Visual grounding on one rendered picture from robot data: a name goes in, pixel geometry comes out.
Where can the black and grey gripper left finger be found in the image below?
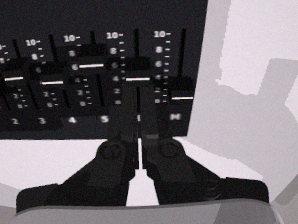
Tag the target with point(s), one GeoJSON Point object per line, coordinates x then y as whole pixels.
{"type": "Point", "coordinates": [105, 179]}

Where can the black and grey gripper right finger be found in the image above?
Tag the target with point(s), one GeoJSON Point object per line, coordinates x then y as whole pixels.
{"type": "Point", "coordinates": [183, 179]}

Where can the black lighting desk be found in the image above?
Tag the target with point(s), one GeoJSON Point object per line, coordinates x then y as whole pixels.
{"type": "Point", "coordinates": [101, 36]}

